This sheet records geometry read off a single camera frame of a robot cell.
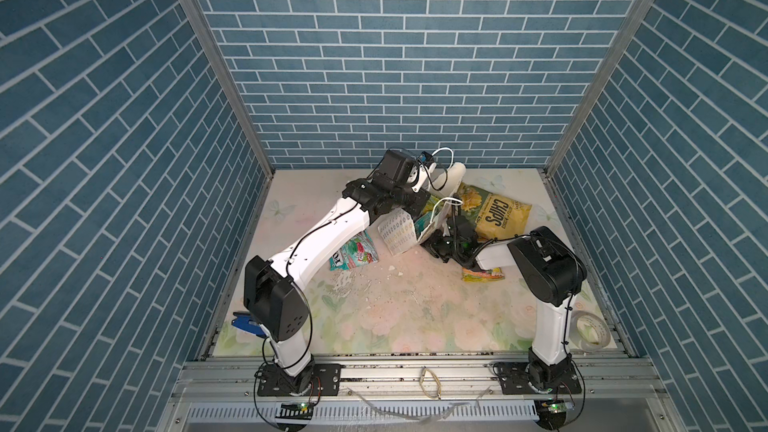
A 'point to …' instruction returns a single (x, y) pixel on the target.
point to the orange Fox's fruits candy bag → (494, 274)
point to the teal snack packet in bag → (425, 216)
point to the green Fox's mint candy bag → (359, 252)
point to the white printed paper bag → (398, 229)
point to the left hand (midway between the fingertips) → (426, 194)
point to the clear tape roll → (588, 331)
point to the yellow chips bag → (494, 216)
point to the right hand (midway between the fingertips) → (416, 239)
